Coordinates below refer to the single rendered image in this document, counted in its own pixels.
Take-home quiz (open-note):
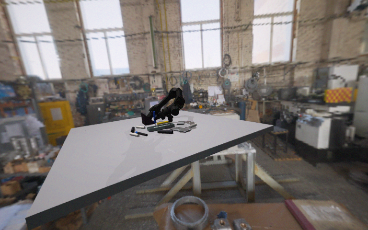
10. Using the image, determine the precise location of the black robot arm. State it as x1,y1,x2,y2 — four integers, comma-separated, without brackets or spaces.
147,88,185,122

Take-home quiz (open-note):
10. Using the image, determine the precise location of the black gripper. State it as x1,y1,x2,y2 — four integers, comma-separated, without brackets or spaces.
154,106,171,120

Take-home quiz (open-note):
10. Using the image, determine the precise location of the keyboard with white letter keys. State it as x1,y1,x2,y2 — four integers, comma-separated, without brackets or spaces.
147,123,175,132

